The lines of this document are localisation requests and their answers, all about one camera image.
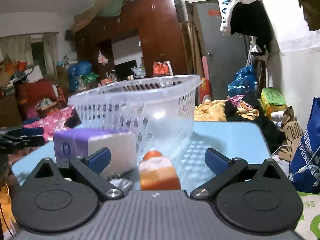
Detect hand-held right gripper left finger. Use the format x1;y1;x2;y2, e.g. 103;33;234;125
32;147;125;201

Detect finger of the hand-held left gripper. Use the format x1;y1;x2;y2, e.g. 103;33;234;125
0;127;45;138
0;135;46;153

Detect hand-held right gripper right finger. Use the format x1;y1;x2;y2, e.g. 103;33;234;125
190;147;288;201

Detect orange and white bottle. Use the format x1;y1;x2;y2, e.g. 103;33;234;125
139;150;182;191

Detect clear plastic basket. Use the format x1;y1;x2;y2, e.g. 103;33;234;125
68;74;203;190

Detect pink printed blanket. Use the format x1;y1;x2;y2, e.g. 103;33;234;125
23;106;78;141

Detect purple tissue pack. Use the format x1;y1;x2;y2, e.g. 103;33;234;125
53;127;137;178

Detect grey crumpled wrapper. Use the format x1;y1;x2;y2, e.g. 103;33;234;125
109;177;133;193

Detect red armchair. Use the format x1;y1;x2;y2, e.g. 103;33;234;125
15;79;66;117

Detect yellow blanket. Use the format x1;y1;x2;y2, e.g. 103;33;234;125
194;99;260;122

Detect black clothes pile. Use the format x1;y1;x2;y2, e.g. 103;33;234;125
224;97;286;153

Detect pink floral cloth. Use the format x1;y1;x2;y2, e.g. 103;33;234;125
228;94;251;108

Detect orange plastic bag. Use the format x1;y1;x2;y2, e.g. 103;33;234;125
0;184;16;234

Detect blue plastic bag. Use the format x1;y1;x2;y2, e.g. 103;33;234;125
227;65;259;98
67;61;93;92

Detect beige curtain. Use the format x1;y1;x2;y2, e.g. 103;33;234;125
0;33;59;85

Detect brown paper bag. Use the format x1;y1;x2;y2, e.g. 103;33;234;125
277;106;304;162

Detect green lidded container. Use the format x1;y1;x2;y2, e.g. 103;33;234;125
260;87;287;118

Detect black television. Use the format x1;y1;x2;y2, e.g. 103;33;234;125
114;60;137;81

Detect blue shopping bag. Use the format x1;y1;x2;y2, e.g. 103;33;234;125
290;96;320;194

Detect pink plastic bag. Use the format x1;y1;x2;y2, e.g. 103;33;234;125
97;51;109;66

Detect red and white bag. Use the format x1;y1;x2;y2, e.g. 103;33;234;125
152;60;173;78

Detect green and white box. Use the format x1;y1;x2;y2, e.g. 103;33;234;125
294;191;320;240

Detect grey door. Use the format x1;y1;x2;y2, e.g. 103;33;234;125
196;0;251;100

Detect wooden planks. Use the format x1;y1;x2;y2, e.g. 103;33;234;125
185;1;205;78

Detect brown cardboard sheet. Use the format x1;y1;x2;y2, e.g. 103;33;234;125
72;0;121;32

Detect black hanging garment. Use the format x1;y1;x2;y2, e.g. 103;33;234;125
230;1;273;57

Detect brown wooden wardrobe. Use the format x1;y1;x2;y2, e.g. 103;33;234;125
74;0;189;85

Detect green bedding bundle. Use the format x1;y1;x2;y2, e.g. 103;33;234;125
97;0;153;18

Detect olive hanging garment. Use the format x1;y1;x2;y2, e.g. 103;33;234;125
282;0;320;32

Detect white cable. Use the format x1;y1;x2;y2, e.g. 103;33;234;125
271;145;320;181

